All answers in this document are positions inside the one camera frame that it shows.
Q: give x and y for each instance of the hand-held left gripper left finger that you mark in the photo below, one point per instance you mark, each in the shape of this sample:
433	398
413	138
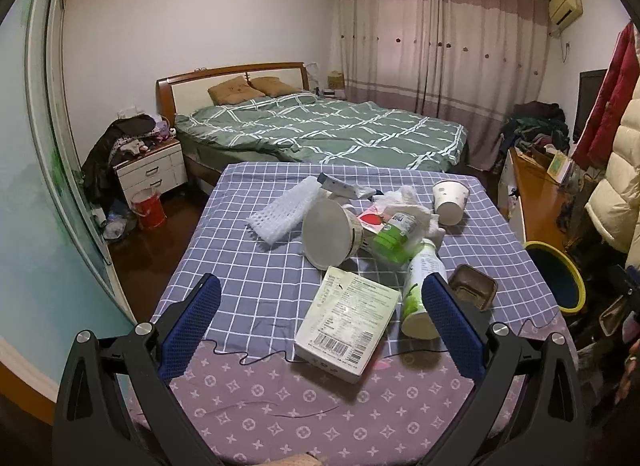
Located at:
192	321

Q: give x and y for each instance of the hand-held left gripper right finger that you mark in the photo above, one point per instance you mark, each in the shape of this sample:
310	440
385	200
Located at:
450	326

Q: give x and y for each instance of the brown plastic tray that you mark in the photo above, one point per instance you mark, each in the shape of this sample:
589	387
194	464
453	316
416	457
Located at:
472	288

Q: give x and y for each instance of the pale green floral carton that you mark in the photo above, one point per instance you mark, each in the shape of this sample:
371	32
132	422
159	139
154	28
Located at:
345	321

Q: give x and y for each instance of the yellow-rimmed blue trash bin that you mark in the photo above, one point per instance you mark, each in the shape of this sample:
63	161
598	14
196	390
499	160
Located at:
555	276

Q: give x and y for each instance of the white towel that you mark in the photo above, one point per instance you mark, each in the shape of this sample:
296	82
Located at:
415	201

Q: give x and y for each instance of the pink cardboard box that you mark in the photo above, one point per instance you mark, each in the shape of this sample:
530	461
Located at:
370	221

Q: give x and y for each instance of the white foam net sleeve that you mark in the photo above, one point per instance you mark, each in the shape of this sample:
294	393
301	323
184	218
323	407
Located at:
285	211

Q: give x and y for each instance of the green and white drink bottle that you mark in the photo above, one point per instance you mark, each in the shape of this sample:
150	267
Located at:
425	271

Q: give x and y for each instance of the purple checked tablecloth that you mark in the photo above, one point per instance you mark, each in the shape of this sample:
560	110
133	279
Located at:
250	286

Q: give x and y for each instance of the small green-capped clear bottle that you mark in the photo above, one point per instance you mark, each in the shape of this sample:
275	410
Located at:
397	238

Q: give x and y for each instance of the red bucket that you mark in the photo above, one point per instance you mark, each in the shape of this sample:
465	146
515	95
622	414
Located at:
149	211

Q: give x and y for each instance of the plastic bags on floor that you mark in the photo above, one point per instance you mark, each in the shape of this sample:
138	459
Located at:
115	223

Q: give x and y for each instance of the white paper cup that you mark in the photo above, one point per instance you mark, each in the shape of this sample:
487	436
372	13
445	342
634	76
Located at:
450	201

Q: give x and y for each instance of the mauve patterned cloth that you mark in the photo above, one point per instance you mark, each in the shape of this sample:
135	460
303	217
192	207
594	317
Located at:
300	416

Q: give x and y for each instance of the white board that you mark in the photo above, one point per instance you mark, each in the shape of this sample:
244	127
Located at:
507	185

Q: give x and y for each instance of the white nightstand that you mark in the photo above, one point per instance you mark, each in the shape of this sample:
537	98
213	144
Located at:
152	173

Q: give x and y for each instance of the wooden desk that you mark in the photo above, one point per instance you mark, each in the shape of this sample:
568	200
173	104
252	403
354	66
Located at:
540	201

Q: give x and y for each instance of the white squeeze tube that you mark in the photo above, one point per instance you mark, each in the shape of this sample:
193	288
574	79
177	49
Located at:
345	188

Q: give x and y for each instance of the pile of clothes on nightstand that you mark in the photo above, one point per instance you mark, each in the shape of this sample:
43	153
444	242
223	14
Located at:
102	155

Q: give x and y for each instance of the green framed card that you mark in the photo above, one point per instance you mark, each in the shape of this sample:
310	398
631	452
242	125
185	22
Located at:
558	164

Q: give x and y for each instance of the cream puffer jacket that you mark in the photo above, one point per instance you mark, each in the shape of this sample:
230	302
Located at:
620	196

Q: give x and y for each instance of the pile of dark clothes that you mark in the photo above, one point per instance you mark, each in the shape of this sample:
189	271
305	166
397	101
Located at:
535	125

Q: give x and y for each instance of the painted wardrobe sliding door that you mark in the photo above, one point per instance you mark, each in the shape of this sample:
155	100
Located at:
35	170

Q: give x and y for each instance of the green checked quilt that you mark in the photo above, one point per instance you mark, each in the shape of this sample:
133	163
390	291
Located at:
340	130

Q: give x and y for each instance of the wooden bed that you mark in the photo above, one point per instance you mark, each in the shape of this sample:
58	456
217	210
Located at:
170	90

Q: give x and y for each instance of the brown pillow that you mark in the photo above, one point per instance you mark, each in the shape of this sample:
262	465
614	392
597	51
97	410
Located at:
235	91
275	85

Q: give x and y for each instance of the black television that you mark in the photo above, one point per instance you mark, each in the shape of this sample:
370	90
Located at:
590	100

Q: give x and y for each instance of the tissue box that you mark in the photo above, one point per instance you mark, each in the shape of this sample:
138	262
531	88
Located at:
336	81

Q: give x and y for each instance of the pink and mauve curtain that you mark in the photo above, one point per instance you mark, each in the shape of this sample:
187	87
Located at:
435	55

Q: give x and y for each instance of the red coat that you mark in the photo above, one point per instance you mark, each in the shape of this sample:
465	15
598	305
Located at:
615	95

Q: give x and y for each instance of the beige air conditioner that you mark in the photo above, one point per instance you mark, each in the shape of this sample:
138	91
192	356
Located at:
566	5

